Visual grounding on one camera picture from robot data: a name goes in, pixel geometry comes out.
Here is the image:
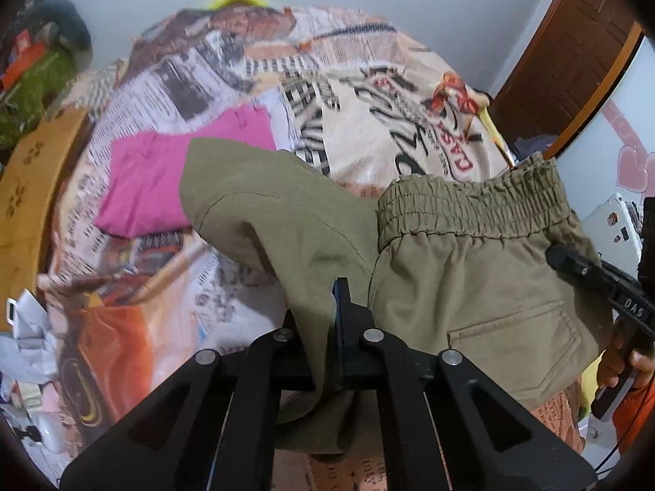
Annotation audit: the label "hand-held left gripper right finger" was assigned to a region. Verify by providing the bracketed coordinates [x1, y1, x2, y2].
[332, 277, 599, 491]

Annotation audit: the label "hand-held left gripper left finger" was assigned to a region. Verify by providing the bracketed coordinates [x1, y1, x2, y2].
[59, 312, 315, 491]

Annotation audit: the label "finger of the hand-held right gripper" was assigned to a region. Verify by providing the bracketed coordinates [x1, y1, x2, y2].
[545, 243, 616, 309]

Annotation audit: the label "olive green pants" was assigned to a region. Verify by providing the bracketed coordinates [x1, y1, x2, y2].
[179, 137, 615, 458]

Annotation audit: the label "person's right forearm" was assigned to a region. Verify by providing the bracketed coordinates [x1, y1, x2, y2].
[611, 383, 655, 458]

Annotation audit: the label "person's right hand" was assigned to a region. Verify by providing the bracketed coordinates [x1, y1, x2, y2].
[598, 317, 655, 394]

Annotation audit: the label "white appliance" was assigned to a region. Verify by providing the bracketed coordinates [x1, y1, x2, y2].
[582, 193, 644, 267]

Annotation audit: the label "pale plastic bag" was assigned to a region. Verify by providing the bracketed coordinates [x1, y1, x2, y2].
[513, 134, 560, 162]

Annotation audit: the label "printed blanket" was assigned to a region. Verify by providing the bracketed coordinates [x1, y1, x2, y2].
[36, 5, 587, 491]

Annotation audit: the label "pink garment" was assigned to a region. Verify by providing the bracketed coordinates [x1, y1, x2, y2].
[95, 105, 277, 239]

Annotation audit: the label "brown wooden door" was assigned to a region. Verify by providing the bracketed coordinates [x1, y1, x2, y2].
[490, 0, 644, 151]

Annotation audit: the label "crumpled white plastic bags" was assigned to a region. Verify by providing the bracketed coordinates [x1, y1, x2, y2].
[0, 286, 65, 451]

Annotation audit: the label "brown board with paw prints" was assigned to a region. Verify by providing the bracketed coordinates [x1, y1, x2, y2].
[0, 107, 90, 318]

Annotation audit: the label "green bag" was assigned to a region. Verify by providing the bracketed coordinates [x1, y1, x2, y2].
[0, 48, 77, 149]

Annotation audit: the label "orange box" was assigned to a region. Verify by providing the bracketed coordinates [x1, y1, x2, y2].
[0, 31, 49, 90]

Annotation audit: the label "grey plush toy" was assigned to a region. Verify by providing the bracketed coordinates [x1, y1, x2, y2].
[31, 0, 93, 52]

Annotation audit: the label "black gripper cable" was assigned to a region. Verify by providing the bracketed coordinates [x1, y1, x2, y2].
[594, 399, 641, 474]

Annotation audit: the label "white wardrobe with wooden frame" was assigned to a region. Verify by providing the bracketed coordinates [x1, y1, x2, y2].
[550, 36, 655, 246]

